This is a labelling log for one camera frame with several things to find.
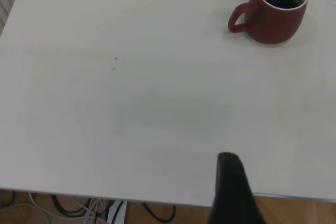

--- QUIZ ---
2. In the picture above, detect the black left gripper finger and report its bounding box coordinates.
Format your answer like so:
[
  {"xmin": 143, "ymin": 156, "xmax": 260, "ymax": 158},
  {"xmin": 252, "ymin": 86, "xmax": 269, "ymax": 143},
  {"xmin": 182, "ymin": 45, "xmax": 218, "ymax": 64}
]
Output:
[{"xmin": 208, "ymin": 152, "xmax": 266, "ymax": 224}]

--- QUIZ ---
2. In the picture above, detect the red ceramic coffee cup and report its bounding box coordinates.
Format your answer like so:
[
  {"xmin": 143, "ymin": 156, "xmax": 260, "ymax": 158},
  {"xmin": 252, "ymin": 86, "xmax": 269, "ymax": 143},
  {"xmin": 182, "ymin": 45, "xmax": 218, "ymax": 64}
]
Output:
[{"xmin": 227, "ymin": 0, "xmax": 308, "ymax": 45}]

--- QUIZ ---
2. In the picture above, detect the white power strip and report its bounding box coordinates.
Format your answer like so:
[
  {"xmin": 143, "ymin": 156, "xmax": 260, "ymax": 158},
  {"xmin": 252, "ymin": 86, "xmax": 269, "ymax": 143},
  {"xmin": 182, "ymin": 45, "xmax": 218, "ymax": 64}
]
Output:
[{"xmin": 107, "ymin": 200, "xmax": 129, "ymax": 224}]

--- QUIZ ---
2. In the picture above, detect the black floor cable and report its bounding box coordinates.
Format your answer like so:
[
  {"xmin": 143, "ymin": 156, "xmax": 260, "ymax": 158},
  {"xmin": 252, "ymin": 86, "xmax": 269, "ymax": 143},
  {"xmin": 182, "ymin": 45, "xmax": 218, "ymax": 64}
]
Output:
[
  {"xmin": 141, "ymin": 202, "xmax": 176, "ymax": 222},
  {"xmin": 0, "ymin": 189, "xmax": 15, "ymax": 209},
  {"xmin": 51, "ymin": 194, "xmax": 91, "ymax": 218}
]

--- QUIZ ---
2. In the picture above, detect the white floor cable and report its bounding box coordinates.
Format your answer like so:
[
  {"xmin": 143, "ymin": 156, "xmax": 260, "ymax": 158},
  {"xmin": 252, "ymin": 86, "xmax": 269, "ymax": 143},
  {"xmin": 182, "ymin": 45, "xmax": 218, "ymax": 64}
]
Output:
[{"xmin": 28, "ymin": 191, "xmax": 106, "ymax": 224}]

